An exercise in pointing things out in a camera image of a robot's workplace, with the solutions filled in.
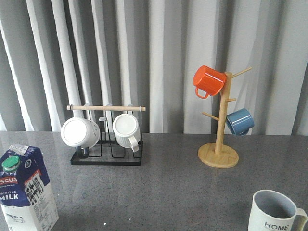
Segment white HOME mug grey inside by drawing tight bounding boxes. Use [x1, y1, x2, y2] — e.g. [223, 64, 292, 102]
[247, 190, 308, 231]

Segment blue white milk carton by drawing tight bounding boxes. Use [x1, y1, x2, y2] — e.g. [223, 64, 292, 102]
[0, 144, 59, 231]

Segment white ribbed mug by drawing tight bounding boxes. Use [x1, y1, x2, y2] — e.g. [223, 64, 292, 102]
[113, 114, 141, 152]

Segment orange enamel mug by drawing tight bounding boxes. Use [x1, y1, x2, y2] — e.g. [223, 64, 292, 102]
[193, 65, 227, 99]

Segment wooden mug tree stand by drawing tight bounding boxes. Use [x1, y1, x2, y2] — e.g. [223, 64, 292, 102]
[198, 67, 252, 168]

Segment blue ceramic mug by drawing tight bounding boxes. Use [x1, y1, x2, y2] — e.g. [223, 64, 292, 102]
[226, 108, 255, 136]

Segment grey pleated curtain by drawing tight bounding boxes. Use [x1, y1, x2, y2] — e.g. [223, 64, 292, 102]
[0, 0, 308, 135]

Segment black wire mug rack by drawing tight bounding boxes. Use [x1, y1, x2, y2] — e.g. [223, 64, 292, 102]
[67, 105, 146, 166]

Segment white smooth mug black handle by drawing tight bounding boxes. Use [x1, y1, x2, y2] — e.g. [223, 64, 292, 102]
[61, 117, 101, 158]

